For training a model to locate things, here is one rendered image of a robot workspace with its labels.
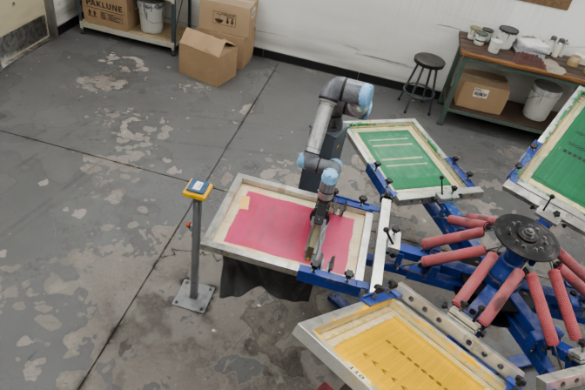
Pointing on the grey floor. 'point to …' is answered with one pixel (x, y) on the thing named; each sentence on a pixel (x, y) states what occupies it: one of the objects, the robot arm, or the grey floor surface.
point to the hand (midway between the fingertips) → (317, 228)
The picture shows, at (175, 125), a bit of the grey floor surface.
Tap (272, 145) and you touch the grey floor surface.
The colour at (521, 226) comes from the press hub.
